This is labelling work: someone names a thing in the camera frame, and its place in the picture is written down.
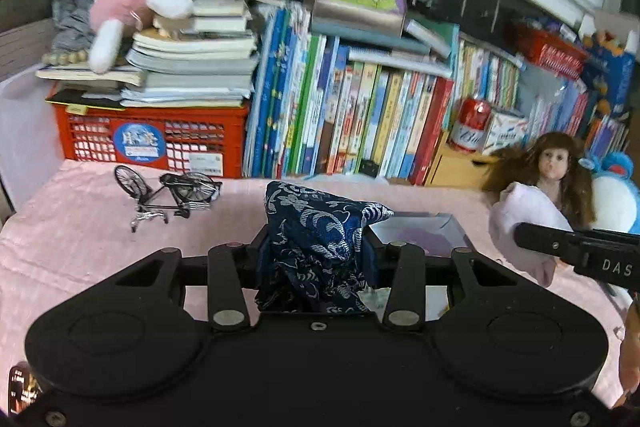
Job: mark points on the red plastic basket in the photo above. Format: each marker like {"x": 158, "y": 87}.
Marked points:
{"x": 550, "y": 49}

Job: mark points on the light pink cloth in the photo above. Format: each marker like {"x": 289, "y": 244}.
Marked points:
{"x": 520, "y": 212}

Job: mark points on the grey storage box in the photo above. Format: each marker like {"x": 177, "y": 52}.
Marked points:
{"x": 450, "y": 234}

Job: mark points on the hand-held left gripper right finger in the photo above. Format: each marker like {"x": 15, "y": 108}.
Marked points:
{"x": 407, "y": 277}

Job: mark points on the row of tall children's books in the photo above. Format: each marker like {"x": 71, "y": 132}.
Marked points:
{"x": 350, "y": 107}

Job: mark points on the red plastic crate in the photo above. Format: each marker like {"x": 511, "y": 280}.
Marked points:
{"x": 100, "y": 137}

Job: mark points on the white board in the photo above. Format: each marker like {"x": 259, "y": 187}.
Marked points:
{"x": 25, "y": 132}

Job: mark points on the grey cloth toy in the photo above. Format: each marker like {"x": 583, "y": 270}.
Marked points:
{"x": 72, "y": 22}

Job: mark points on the blue brocade pouch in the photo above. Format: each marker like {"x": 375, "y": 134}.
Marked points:
{"x": 320, "y": 237}

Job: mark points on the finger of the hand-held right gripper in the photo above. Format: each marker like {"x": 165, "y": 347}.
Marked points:
{"x": 545, "y": 242}

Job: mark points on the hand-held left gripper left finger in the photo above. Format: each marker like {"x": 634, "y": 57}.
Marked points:
{"x": 227, "y": 277}

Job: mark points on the wooden drawer box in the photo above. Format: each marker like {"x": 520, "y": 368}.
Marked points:
{"x": 455, "y": 167}

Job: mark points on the person's right forearm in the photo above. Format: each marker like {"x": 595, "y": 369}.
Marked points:
{"x": 631, "y": 352}

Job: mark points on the blue plush toy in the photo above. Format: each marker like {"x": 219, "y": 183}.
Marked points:
{"x": 617, "y": 197}

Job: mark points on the white card box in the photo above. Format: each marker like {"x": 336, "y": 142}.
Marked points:
{"x": 506, "y": 132}

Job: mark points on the brown-haired doll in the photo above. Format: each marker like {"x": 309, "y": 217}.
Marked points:
{"x": 550, "y": 167}

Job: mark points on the small black box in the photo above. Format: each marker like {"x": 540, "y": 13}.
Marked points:
{"x": 367, "y": 168}

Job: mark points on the red drink can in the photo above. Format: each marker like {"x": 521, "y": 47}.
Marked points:
{"x": 471, "y": 124}

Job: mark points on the stack of lying books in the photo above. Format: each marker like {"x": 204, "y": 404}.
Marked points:
{"x": 200, "y": 62}

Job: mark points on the blue cardboard box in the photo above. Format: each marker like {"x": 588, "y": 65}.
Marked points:
{"x": 610, "y": 77}

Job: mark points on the miniature black bicycle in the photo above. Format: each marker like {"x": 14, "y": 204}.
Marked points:
{"x": 187, "y": 187}

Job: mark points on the row of small books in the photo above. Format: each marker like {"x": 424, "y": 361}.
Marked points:
{"x": 555, "y": 102}

